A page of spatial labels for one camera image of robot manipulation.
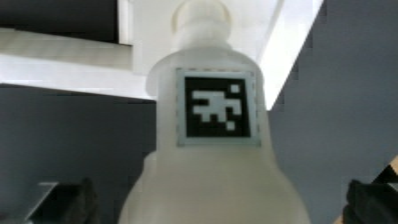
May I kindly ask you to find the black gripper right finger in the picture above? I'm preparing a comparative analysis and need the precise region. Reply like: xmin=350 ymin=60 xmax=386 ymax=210
xmin=336 ymin=156 xmax=398 ymax=224

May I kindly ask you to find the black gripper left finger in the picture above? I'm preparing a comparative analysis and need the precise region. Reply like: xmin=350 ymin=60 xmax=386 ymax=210
xmin=22 ymin=178 xmax=102 ymax=224

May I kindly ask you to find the white lamp bulb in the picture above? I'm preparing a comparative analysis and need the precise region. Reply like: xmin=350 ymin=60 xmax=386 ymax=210
xmin=118 ymin=0 xmax=311 ymax=224

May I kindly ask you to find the white lamp base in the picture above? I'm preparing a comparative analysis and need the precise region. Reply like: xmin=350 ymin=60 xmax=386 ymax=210
xmin=0 ymin=0 xmax=324 ymax=103

